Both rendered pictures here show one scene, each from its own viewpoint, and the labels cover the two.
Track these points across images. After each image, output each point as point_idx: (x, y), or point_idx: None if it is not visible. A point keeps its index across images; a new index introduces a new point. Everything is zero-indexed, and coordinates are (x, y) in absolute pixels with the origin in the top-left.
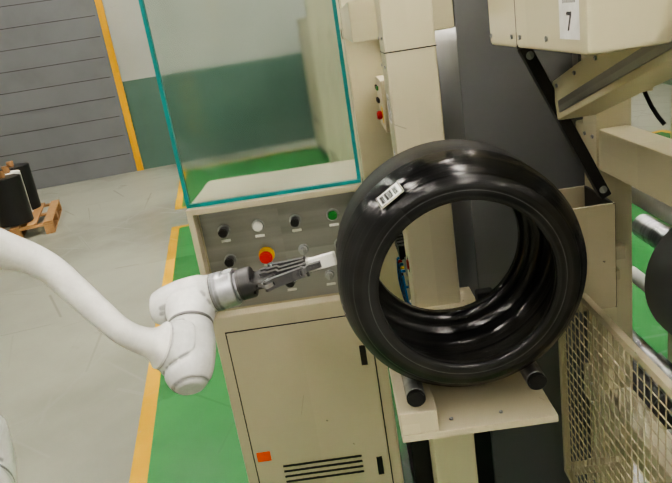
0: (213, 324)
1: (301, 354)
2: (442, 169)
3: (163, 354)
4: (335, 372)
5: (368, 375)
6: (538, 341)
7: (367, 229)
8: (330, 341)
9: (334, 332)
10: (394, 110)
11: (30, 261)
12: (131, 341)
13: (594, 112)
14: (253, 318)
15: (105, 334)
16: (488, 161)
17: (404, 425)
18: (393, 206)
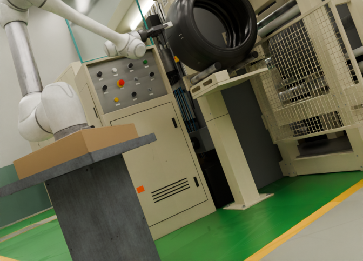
0: (103, 118)
1: (147, 127)
2: None
3: (127, 38)
4: (164, 133)
5: (179, 133)
6: (250, 36)
7: None
8: (159, 118)
9: (159, 113)
10: None
11: (67, 7)
12: (114, 33)
13: None
14: (121, 112)
15: (103, 32)
16: None
17: (217, 77)
18: None
